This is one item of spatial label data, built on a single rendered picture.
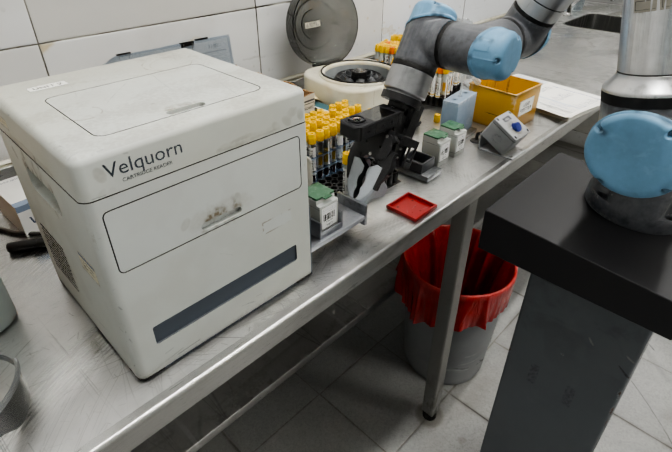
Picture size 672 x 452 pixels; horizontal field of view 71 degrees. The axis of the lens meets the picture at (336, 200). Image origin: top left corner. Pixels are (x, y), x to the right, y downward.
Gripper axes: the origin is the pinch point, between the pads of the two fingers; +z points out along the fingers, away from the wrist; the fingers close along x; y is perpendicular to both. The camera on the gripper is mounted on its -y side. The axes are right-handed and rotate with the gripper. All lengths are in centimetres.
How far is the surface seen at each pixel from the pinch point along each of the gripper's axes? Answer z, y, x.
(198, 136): -5.7, -37.2, -4.4
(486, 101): -30, 48, 7
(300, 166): -5.0, -20.9, -4.4
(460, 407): 59, 83, -10
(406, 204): -2.1, 12.6, -2.7
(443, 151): -14.1, 27.0, 1.7
